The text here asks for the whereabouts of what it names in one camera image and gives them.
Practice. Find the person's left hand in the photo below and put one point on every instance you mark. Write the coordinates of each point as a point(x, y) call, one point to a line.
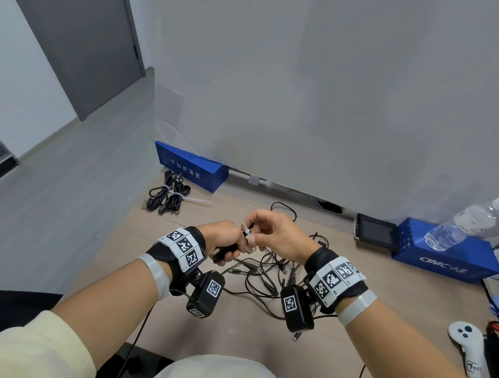
point(220, 236)

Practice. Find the person's right hand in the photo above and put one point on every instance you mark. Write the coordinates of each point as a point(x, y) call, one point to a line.
point(284, 236)

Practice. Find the person's left forearm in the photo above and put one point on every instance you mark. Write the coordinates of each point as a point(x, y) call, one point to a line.
point(104, 313)

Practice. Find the person's right forearm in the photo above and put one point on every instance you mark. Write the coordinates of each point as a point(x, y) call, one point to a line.
point(404, 359)

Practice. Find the person's cream sweater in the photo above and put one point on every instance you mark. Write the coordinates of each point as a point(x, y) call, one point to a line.
point(219, 376)

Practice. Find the grey desk clamp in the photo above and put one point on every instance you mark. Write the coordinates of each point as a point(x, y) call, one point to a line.
point(254, 180)

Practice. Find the blue triangular box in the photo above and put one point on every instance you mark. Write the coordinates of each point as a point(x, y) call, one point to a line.
point(191, 170)

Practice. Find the grey left wristband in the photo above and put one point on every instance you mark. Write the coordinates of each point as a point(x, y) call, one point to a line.
point(156, 276)

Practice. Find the grey wristband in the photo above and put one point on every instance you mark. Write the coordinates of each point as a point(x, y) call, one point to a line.
point(156, 276)
point(356, 309)

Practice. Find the small black screen device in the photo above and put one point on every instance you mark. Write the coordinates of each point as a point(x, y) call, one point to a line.
point(376, 232)

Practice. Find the grey right wristband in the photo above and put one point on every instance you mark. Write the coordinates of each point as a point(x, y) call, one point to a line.
point(356, 309)

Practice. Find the light wooden table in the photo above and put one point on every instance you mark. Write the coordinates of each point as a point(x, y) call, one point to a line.
point(395, 299)

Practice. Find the black office chair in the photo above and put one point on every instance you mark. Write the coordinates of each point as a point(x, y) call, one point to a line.
point(148, 363)

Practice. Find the blue rectangular box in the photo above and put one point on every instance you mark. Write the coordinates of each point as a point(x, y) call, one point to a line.
point(453, 262)

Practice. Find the clear plastic water bottle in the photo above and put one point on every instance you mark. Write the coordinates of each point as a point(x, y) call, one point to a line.
point(460, 229)

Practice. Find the white game controller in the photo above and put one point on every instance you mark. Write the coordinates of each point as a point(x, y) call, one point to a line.
point(465, 334)

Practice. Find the grey door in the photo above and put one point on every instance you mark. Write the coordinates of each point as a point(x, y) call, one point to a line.
point(80, 47)

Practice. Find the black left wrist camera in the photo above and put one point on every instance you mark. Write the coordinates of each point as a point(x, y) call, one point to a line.
point(208, 294)

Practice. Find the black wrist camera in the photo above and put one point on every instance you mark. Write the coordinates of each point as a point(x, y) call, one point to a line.
point(208, 294)
point(294, 309)

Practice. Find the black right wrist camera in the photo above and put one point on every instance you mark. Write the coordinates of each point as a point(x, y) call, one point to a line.
point(294, 309)

